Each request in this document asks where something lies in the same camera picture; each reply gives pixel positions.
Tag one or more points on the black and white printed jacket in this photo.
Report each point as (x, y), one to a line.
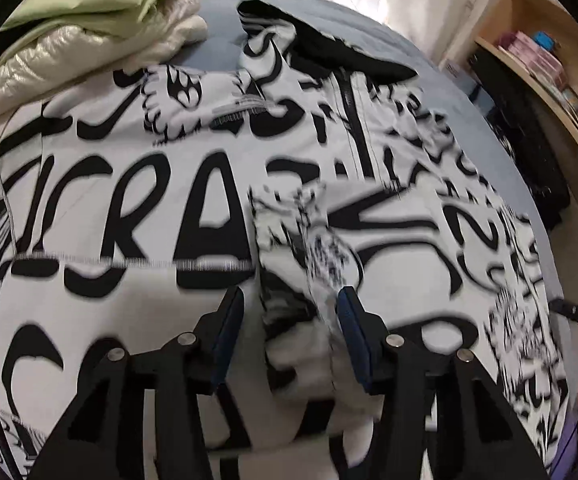
(169, 170)

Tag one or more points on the wooden shelf unit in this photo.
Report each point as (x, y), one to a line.
(544, 10)

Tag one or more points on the cream puffer jacket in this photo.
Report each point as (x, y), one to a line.
(69, 55)

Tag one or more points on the blue fleece bed blanket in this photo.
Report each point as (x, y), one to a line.
(369, 20)

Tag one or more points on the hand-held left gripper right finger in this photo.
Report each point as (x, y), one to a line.
(356, 345)

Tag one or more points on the white printed carton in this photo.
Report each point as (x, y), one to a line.
(456, 72)

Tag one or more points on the small blue box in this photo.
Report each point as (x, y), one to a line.
(544, 41)

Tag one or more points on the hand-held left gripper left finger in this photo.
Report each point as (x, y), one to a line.
(221, 345)

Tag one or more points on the stack of pink boxes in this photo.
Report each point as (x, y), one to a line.
(536, 57)

